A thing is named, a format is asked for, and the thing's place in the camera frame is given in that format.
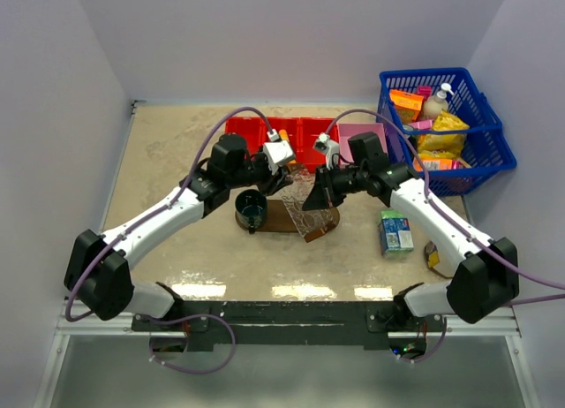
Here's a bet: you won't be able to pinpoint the yellow chips bag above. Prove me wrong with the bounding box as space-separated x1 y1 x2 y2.
417 110 470 159

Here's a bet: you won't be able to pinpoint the green blue carton box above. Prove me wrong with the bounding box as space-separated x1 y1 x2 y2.
378 209 414 258

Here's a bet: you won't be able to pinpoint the blue plastic basket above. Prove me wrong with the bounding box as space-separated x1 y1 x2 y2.
378 67 516 197

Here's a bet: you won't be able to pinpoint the pink small package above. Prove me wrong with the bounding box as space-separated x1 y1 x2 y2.
417 86 433 98

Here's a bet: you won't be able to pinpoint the yellow toothpaste tube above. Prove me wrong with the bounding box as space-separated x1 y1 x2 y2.
279 130 290 141

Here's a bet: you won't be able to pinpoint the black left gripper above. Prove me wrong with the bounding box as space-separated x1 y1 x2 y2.
228 144 293 197

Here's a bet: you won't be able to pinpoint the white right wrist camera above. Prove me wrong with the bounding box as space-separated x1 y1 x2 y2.
313 132 340 170

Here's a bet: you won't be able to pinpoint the beige pump soap bottle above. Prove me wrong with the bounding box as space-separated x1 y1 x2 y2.
420 83 454 121

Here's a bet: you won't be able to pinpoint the orange snack box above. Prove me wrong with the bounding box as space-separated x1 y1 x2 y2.
389 89 424 124

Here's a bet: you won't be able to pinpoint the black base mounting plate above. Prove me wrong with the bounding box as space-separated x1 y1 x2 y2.
132 301 442 351

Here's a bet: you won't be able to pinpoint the orange box lower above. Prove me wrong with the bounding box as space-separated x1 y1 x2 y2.
412 157 458 172

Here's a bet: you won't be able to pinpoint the oval wooden tray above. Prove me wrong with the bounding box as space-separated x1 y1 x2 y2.
234 200 341 233

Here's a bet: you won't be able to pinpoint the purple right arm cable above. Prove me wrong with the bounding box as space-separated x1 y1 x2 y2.
324 109 565 307

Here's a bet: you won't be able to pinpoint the pink drawer box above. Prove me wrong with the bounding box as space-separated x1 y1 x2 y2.
337 123 388 162

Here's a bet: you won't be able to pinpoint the red bin middle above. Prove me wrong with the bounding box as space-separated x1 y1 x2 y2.
267 117 304 162

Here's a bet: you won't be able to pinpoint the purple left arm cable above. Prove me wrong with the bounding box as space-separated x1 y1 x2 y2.
64 106 277 323

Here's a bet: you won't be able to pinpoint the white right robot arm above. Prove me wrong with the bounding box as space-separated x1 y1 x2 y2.
302 132 519 331

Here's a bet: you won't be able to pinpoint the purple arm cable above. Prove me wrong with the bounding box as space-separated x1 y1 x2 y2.
324 109 565 307
64 106 277 323

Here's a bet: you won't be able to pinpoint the clear acrylic toothbrush holder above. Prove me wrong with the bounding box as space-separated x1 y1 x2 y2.
279 162 340 243

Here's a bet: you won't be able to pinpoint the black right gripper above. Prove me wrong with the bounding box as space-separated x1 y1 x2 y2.
303 162 368 211

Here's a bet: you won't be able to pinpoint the dark green mug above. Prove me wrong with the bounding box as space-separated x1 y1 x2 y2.
235 189 267 234

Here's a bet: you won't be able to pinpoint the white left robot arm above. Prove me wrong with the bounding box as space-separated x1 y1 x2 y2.
64 133 295 330

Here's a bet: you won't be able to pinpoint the red bin left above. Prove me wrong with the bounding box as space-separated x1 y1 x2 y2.
225 117 267 155

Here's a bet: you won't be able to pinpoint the white paper roll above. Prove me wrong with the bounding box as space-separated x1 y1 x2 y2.
424 241 455 279

